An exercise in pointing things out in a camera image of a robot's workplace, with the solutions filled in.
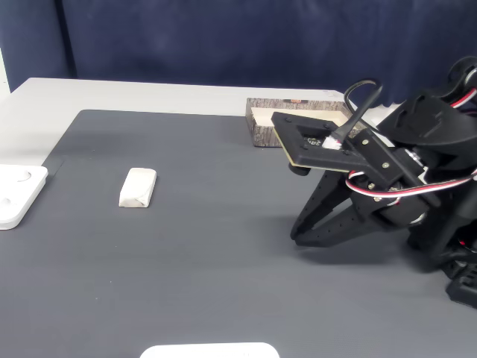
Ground white block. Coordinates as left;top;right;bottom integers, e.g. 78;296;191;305
118;166;157;209

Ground stone-pattern cardboard box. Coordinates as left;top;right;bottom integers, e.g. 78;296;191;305
245;97;370;149

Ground dark grey table mat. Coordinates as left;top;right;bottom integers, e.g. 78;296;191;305
0;109;477;358

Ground white dimpled plastic tray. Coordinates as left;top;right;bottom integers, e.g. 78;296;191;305
0;163;49;231
139;342;281;358

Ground dark blue curtain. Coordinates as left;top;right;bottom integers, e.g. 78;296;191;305
0;0;477;109

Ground red white black servo cable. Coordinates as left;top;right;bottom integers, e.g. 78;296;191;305
344;169;477;207
452;66;477;110

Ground black wrist camera mount plate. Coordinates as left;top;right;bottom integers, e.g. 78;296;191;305
271;110;377;177

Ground black camera cable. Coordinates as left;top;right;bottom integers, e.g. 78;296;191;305
323;78;384;150

